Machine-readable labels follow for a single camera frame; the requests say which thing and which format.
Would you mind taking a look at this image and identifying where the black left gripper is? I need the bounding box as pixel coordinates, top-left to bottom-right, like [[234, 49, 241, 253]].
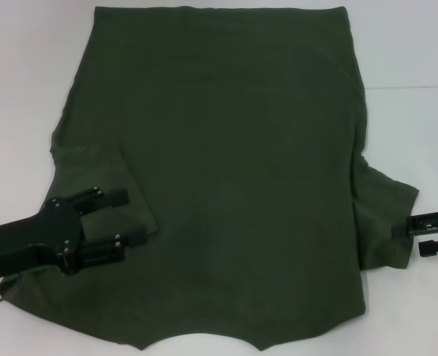
[[0, 187, 149, 285]]

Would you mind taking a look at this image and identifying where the dark green shirt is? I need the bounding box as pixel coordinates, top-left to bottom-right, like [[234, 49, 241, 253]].
[[0, 5, 421, 331]]

